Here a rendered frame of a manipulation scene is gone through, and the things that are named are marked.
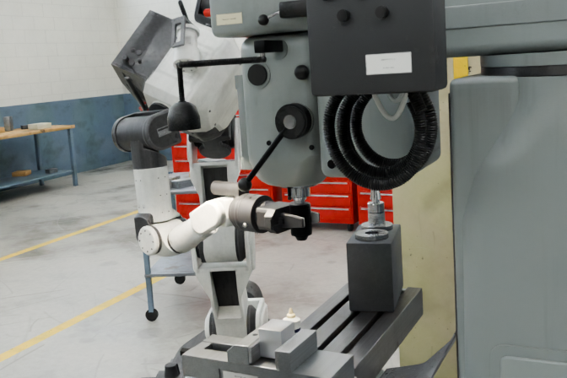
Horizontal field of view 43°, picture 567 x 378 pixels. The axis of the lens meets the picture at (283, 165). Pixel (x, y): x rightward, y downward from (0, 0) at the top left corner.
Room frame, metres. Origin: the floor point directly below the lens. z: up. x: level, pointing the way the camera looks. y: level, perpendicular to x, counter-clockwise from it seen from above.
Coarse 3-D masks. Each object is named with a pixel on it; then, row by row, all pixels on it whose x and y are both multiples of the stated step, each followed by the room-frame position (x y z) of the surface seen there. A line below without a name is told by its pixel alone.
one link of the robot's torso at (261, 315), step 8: (256, 304) 2.49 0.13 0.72; (264, 304) 2.48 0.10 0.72; (208, 312) 2.39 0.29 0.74; (256, 312) 2.37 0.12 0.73; (264, 312) 2.42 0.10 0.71; (208, 320) 2.36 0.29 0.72; (256, 320) 2.34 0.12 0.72; (264, 320) 2.41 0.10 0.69; (208, 328) 2.34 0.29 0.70; (208, 336) 2.34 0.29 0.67
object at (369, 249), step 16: (368, 224) 1.98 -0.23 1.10; (384, 224) 1.97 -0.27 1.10; (400, 224) 2.02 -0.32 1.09; (352, 240) 1.87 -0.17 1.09; (368, 240) 1.85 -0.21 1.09; (384, 240) 1.84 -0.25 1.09; (400, 240) 2.00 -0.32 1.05; (352, 256) 1.84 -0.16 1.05; (368, 256) 1.83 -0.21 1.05; (384, 256) 1.82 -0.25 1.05; (400, 256) 1.98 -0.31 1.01; (352, 272) 1.84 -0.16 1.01; (368, 272) 1.83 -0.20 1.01; (384, 272) 1.82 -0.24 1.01; (400, 272) 1.97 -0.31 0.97; (352, 288) 1.85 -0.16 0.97; (368, 288) 1.83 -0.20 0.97; (384, 288) 1.82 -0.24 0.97; (400, 288) 1.95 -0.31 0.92; (352, 304) 1.85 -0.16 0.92; (368, 304) 1.83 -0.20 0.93; (384, 304) 1.82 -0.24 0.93
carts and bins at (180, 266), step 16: (208, 160) 4.82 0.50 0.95; (224, 160) 4.82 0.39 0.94; (176, 176) 4.61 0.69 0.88; (176, 192) 4.37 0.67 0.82; (192, 192) 4.36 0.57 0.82; (144, 256) 4.40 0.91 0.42; (176, 256) 4.78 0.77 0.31; (160, 272) 4.43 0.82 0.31; (176, 272) 4.41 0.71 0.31; (192, 272) 4.38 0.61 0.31
